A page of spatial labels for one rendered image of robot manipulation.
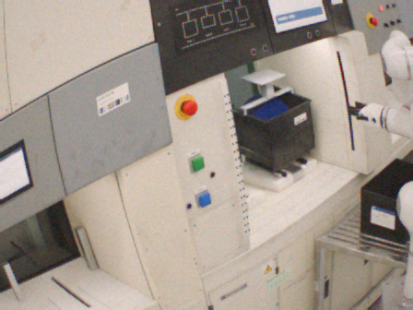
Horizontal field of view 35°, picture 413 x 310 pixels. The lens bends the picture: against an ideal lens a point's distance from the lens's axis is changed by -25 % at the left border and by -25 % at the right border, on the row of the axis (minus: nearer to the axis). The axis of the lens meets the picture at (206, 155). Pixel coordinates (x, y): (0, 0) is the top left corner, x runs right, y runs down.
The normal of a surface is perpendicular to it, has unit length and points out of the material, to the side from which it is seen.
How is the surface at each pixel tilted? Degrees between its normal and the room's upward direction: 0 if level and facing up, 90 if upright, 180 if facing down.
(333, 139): 90
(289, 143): 93
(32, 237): 90
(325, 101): 90
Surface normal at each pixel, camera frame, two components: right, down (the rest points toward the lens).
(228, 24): 0.65, 0.19
